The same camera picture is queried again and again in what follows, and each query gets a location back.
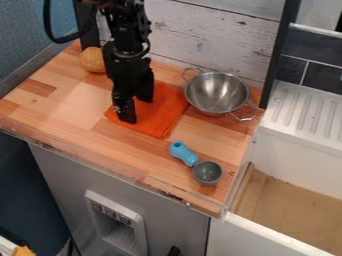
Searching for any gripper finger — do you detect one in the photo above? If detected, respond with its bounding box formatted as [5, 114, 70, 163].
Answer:
[110, 95, 139, 125]
[134, 71, 157, 104]

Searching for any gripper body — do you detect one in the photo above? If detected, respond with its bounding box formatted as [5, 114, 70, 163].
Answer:
[101, 40, 155, 100]

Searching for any orange cloth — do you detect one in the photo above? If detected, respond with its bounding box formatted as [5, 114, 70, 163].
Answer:
[104, 79, 193, 140]

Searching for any tan toy ball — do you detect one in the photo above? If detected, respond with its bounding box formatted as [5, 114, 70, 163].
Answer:
[77, 46, 109, 74]

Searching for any silver pot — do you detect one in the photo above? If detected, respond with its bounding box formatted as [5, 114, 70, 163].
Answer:
[180, 66, 261, 123]

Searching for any blue and grey scoop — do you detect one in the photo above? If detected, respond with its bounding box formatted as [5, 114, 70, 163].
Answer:
[168, 140, 225, 186]

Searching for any toy sink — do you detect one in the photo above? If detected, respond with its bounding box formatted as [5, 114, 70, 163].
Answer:
[205, 22, 342, 256]

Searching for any black cable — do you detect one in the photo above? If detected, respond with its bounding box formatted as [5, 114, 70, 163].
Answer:
[41, 0, 87, 45]

